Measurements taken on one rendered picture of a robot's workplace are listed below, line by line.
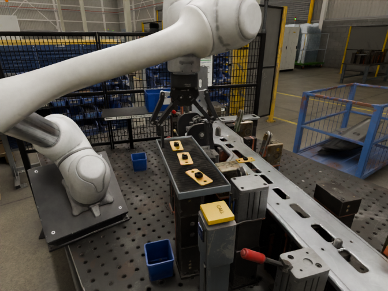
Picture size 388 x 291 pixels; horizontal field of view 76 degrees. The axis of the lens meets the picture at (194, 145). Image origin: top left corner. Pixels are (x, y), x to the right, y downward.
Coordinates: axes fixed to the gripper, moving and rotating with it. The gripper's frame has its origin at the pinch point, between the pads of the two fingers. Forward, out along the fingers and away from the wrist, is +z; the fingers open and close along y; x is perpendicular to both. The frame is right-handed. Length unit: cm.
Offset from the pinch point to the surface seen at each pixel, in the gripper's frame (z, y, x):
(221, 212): 6.0, 3.1, -27.7
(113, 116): 19, -31, 99
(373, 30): -60, 948, 890
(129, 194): 52, -23, 53
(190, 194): 6.2, -2.2, -19.3
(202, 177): 5.7, 2.6, -12.8
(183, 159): 5.5, -0.8, -0.9
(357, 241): 22, 43, -28
